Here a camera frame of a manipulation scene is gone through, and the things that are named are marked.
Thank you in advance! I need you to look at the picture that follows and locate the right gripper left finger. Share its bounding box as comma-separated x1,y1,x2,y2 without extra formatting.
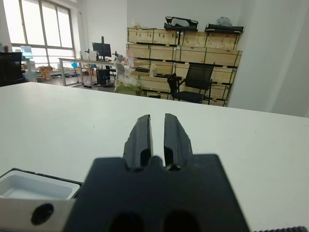
123,114,155,171

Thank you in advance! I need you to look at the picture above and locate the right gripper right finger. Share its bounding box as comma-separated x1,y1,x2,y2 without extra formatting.
163,113,194,171

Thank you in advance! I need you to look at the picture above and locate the black box base white insert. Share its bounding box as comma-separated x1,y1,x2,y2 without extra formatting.
0,168,84,200

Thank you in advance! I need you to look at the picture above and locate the orange cardboard box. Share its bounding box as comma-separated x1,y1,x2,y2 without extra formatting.
39,65,53,81

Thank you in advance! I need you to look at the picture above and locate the wooden shipping crate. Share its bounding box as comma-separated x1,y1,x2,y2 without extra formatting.
204,97,229,107
141,89,172,100
129,73,175,93
126,43,180,61
174,62,239,85
127,27,182,47
177,45,243,68
133,59,177,77
181,30,241,51
209,81,234,100

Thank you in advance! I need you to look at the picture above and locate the olive green sack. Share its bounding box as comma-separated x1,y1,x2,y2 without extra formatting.
113,78,143,97

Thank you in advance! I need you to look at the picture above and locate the black mesh folding chair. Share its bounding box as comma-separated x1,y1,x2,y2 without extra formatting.
170,63,215,105

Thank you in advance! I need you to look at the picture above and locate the black PC tower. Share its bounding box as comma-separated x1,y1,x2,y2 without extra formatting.
96,68,111,86

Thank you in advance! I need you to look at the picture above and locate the white plastic chair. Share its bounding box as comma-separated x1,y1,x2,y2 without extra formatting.
114,62,132,82

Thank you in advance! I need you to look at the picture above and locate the pink and white package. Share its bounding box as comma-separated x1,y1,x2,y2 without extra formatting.
126,49,136,69

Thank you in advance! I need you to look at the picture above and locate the small black desktop device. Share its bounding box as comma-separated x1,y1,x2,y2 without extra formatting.
112,50,125,63

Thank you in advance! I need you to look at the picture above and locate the black computer monitor on stand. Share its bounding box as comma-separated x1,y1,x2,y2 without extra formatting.
92,36,112,61

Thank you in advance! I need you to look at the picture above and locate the black case with white goggles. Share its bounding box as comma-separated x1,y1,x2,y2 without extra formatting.
164,15,199,32

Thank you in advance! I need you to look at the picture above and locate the flat black case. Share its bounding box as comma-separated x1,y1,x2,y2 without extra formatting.
204,22,245,34

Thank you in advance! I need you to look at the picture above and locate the grey plastic bag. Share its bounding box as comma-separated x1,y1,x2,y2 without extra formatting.
215,16,233,27

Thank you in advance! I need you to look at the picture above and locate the light blue screen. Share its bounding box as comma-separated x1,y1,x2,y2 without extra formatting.
20,45,34,58

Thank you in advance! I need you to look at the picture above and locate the black fabric office chair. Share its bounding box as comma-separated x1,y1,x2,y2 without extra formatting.
0,51,26,87

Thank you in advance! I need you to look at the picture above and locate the large grid window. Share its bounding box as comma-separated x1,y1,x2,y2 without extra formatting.
2,0,76,70

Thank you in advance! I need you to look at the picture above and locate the tan top white-frame desk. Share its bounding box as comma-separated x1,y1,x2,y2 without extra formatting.
58,57,126,87

